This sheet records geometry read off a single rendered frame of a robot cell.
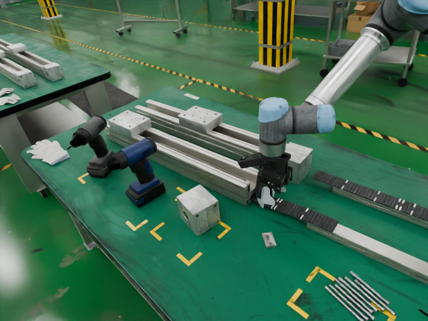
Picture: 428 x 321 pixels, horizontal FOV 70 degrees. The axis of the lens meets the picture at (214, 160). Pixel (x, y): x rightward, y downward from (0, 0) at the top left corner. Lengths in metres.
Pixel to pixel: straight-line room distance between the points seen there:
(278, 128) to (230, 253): 0.38
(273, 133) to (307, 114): 0.10
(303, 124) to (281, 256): 0.37
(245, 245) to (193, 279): 0.18
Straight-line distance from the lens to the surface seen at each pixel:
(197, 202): 0.93
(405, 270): 0.95
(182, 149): 1.23
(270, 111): 0.79
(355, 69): 1.00
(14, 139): 2.46
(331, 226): 0.96
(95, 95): 2.55
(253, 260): 0.90
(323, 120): 0.83
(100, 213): 1.14
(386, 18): 1.02
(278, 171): 0.90
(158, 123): 1.49
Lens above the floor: 1.51
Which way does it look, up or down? 36 degrees down
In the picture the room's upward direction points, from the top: 7 degrees counter-clockwise
